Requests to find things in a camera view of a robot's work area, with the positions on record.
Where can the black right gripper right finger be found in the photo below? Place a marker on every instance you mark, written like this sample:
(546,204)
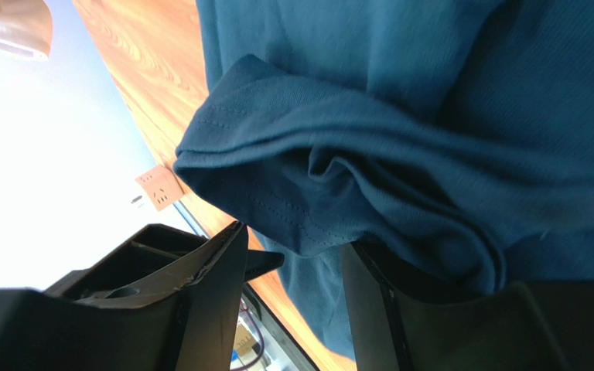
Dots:
(404,319)

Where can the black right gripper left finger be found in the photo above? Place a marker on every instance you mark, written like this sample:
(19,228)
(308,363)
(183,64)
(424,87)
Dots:
(181,315)

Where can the teal blue t shirt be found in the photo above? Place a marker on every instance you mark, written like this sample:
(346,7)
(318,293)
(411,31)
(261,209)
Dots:
(459,134)

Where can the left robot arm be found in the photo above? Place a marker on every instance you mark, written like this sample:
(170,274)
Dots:
(163,252)

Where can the white power adapter cube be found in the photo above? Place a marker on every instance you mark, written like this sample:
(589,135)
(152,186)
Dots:
(160,187)

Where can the white t shirt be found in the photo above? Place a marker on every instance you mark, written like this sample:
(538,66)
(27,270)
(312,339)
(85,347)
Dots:
(26,29)

